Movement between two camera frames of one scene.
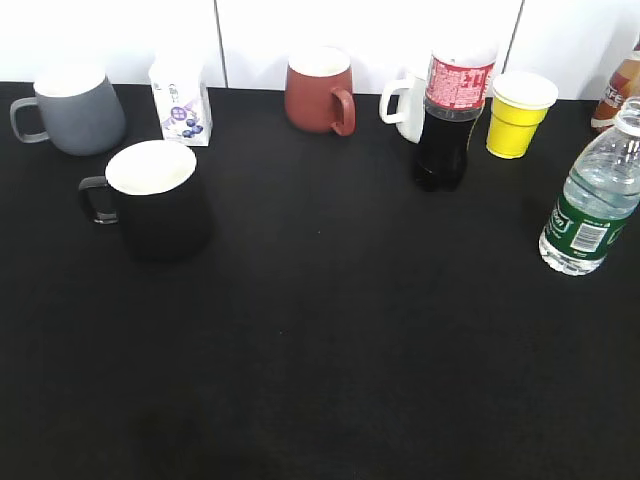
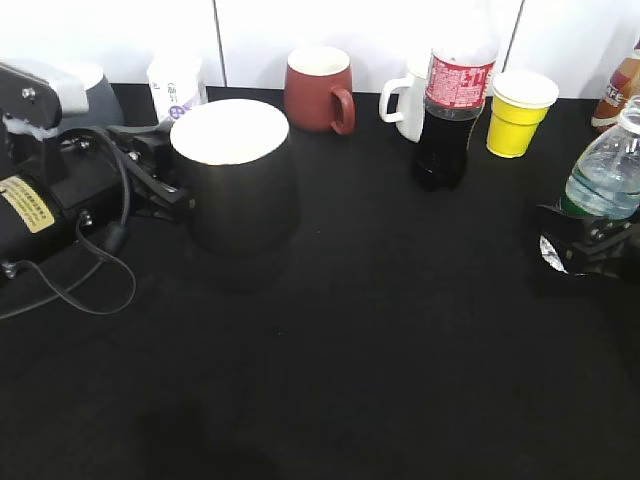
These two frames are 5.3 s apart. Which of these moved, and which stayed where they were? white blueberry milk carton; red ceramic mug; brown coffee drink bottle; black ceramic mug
Moved: black ceramic mug
Stayed: red ceramic mug; brown coffee drink bottle; white blueberry milk carton
